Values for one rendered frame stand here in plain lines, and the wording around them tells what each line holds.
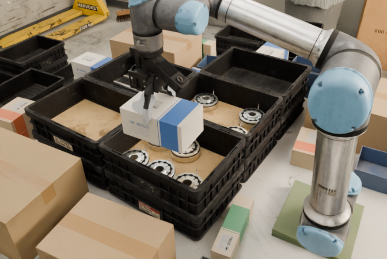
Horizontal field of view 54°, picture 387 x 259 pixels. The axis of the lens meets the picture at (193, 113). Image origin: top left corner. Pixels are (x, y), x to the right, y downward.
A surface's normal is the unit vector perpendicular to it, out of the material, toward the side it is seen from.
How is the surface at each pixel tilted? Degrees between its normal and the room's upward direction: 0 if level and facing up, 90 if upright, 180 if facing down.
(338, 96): 85
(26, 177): 0
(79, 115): 0
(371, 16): 78
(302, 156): 90
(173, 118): 0
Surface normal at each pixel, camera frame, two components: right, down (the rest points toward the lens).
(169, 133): -0.49, 0.51
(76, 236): -0.03, -0.82
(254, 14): -0.23, -0.11
